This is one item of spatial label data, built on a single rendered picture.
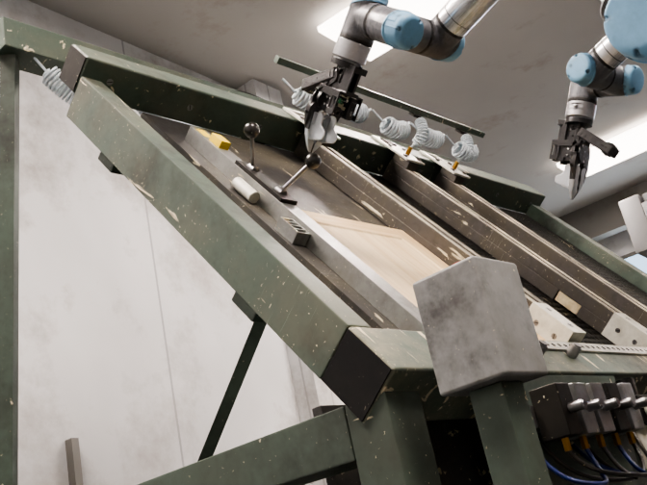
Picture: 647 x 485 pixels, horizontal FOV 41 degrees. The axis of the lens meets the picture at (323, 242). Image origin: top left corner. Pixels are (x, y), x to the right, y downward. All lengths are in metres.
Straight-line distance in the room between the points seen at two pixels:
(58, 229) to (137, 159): 2.76
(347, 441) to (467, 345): 0.28
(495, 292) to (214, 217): 0.64
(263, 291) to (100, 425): 2.95
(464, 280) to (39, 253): 3.48
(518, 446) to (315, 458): 0.37
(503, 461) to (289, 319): 0.46
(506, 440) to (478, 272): 0.24
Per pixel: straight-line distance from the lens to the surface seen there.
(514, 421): 1.26
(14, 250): 2.49
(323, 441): 1.45
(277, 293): 1.53
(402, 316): 1.65
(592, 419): 1.60
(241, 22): 5.75
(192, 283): 5.19
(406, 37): 1.77
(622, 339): 2.42
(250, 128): 1.98
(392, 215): 2.34
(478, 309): 1.25
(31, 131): 4.88
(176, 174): 1.81
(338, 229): 2.03
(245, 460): 1.59
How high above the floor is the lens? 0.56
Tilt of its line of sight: 20 degrees up
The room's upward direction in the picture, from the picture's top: 12 degrees counter-clockwise
